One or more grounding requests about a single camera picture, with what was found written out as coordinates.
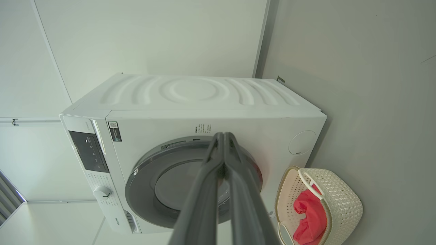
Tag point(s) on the red garment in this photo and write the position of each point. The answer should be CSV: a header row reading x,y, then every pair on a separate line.
x,y
308,217

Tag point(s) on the cream perforated laundry basket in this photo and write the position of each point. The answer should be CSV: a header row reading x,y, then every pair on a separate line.
x,y
344,204

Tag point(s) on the energy label sticker with QR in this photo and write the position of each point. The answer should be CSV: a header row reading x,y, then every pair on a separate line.
x,y
114,132

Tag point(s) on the white front-load washing machine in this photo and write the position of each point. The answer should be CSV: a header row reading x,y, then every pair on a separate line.
x,y
190,102

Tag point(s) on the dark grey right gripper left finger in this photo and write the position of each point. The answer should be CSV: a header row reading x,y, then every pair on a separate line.
x,y
199,207

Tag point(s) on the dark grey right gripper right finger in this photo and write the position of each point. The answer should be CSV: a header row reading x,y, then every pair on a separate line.
x,y
247,211

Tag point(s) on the round washing machine glass door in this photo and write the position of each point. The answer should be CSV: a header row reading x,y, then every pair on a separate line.
x,y
150,183

